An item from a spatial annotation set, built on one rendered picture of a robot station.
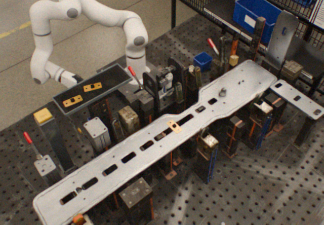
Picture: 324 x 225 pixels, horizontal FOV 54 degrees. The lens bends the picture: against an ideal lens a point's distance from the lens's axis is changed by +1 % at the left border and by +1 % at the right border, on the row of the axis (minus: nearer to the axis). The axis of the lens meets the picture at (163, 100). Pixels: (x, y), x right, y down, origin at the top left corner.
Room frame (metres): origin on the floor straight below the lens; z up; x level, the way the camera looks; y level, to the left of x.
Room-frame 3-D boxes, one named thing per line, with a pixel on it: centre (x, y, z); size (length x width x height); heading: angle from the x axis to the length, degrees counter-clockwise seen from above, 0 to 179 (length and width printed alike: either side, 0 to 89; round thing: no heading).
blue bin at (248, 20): (1.68, -0.61, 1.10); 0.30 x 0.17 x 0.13; 32
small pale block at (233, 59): (1.36, -0.40, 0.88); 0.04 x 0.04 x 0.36; 38
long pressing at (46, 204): (0.91, -0.04, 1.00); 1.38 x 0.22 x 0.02; 128
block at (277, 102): (1.10, -0.59, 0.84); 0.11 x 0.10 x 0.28; 38
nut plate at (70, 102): (0.96, 0.42, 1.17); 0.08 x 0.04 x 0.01; 120
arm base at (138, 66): (1.50, 0.17, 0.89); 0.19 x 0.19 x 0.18
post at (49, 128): (0.89, 0.54, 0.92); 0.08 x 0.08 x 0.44; 38
